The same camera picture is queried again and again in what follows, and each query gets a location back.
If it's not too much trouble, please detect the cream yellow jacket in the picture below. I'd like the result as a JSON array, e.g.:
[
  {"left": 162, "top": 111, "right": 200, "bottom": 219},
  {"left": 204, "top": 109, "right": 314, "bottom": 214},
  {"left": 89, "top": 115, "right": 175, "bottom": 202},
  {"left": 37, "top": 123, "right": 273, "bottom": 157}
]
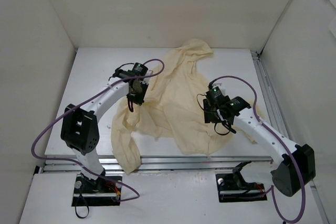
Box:
[{"left": 110, "top": 38, "right": 263, "bottom": 175}]

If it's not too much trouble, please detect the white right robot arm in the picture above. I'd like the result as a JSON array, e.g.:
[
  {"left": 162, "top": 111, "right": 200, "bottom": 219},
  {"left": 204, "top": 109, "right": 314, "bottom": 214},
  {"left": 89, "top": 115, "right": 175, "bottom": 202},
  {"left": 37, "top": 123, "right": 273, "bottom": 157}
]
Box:
[{"left": 203, "top": 87, "right": 316, "bottom": 197}]

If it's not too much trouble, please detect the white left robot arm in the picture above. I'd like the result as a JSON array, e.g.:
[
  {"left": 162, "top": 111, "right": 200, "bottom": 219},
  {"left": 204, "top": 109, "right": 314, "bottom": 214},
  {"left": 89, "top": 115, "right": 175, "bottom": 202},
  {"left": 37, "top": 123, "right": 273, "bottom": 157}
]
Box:
[{"left": 60, "top": 62, "right": 153, "bottom": 193}]

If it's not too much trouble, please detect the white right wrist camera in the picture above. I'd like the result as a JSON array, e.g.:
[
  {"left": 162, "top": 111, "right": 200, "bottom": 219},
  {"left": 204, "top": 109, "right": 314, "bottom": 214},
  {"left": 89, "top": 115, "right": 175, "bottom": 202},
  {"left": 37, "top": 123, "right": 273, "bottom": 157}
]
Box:
[{"left": 212, "top": 83, "right": 225, "bottom": 92}]

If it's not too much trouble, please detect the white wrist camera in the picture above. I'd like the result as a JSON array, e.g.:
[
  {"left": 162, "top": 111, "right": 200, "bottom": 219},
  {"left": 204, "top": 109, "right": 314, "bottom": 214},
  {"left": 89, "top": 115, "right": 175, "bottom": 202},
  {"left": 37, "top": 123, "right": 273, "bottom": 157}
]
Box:
[
  {"left": 212, "top": 83, "right": 225, "bottom": 92},
  {"left": 146, "top": 69, "right": 153, "bottom": 77}
]

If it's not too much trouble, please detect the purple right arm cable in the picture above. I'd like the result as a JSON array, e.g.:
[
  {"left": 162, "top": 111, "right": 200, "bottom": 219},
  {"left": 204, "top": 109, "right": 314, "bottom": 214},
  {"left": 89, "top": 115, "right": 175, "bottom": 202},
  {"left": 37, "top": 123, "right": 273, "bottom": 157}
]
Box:
[{"left": 208, "top": 76, "right": 307, "bottom": 221}]

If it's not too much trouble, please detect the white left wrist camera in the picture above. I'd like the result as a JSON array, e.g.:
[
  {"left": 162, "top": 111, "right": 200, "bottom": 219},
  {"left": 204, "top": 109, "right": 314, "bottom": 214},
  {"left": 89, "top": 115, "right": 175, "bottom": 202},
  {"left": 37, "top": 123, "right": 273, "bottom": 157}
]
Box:
[{"left": 146, "top": 69, "right": 153, "bottom": 77}]

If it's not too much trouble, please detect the right aluminium rail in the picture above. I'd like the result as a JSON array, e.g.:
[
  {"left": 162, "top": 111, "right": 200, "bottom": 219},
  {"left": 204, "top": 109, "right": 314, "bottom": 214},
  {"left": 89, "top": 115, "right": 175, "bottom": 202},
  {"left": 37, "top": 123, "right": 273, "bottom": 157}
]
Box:
[{"left": 250, "top": 50, "right": 330, "bottom": 223}]

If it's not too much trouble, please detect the aluminium rail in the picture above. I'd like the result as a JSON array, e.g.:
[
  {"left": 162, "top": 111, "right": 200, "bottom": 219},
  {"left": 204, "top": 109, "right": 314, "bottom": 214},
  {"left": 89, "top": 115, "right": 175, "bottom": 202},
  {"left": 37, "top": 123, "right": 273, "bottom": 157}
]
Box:
[
  {"left": 250, "top": 50, "right": 330, "bottom": 223},
  {"left": 44, "top": 156, "right": 271, "bottom": 172}
]

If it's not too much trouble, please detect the front aluminium rail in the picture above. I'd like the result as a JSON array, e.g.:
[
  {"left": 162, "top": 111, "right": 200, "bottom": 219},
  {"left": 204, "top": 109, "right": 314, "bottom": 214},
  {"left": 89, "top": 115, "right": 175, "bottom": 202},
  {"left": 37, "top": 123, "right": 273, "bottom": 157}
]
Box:
[{"left": 44, "top": 156, "right": 271, "bottom": 172}]

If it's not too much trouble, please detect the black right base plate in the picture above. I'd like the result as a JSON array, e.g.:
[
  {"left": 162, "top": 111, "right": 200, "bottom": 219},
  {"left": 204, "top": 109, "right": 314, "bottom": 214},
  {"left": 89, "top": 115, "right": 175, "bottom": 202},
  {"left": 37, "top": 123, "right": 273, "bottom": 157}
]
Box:
[{"left": 215, "top": 173, "right": 267, "bottom": 203}]

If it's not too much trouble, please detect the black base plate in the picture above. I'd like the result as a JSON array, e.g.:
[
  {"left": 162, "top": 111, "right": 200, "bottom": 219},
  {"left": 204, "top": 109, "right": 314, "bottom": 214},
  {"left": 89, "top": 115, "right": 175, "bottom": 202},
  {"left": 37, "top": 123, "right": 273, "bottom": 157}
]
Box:
[
  {"left": 71, "top": 174, "right": 122, "bottom": 207},
  {"left": 215, "top": 173, "right": 267, "bottom": 203}
]

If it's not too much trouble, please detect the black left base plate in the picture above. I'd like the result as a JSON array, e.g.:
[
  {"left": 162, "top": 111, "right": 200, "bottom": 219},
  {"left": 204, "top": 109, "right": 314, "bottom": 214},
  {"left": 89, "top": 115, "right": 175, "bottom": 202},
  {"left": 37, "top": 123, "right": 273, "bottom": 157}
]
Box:
[{"left": 71, "top": 174, "right": 122, "bottom": 207}]

